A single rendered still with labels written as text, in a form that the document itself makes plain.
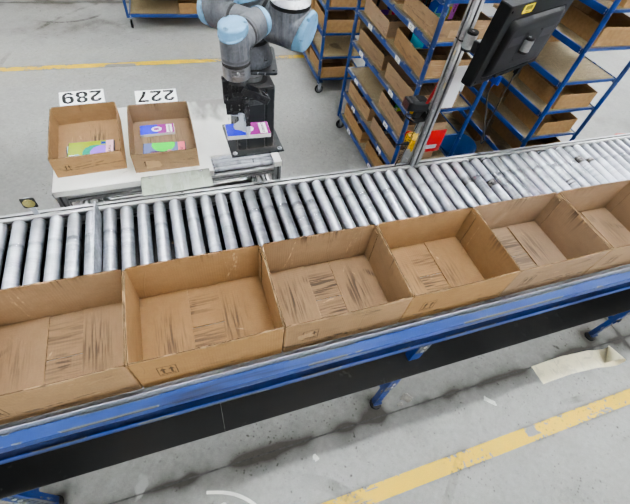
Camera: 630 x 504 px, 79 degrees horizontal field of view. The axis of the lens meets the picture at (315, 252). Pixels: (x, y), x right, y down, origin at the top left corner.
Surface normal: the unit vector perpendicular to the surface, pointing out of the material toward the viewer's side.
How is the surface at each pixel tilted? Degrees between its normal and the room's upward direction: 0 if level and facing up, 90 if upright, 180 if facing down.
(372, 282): 0
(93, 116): 88
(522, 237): 1
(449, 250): 1
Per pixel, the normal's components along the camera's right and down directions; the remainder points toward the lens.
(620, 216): -0.95, 0.17
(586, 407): 0.11, -0.60
